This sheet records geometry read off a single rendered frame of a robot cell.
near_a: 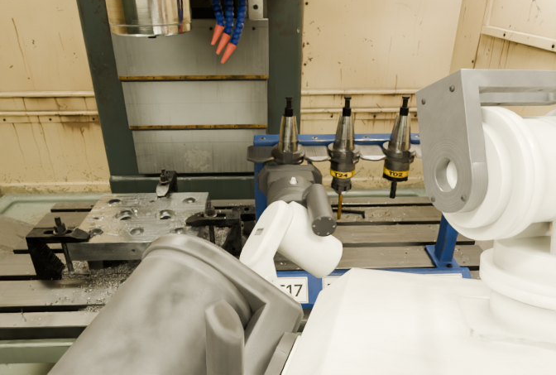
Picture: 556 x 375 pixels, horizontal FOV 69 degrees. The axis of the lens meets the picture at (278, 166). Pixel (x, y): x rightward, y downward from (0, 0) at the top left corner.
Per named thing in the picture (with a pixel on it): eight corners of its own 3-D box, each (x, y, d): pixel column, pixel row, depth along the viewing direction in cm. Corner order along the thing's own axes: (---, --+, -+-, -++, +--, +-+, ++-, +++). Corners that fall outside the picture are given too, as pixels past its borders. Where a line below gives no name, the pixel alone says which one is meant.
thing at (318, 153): (332, 162, 77) (332, 159, 77) (304, 163, 77) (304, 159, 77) (326, 148, 83) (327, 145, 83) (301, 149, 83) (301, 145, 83)
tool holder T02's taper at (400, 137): (404, 141, 82) (408, 109, 79) (414, 150, 78) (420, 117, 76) (384, 143, 81) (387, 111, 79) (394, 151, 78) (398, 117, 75)
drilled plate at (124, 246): (198, 258, 93) (196, 240, 91) (71, 261, 92) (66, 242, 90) (209, 207, 114) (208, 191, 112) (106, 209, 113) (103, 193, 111)
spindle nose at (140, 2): (192, 26, 90) (187, -34, 85) (194, 36, 76) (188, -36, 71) (117, 28, 87) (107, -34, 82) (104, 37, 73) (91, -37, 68)
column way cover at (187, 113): (270, 174, 143) (268, 19, 121) (134, 175, 141) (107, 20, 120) (269, 167, 147) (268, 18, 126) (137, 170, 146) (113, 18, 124)
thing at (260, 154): (274, 163, 77) (274, 160, 76) (246, 164, 77) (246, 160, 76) (273, 149, 83) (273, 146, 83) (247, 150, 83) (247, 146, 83)
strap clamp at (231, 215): (242, 256, 101) (239, 204, 94) (189, 257, 100) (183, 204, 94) (242, 247, 104) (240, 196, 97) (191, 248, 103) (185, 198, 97)
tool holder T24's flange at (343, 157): (352, 151, 84) (352, 140, 83) (364, 163, 79) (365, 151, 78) (323, 154, 83) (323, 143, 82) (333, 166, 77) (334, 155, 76)
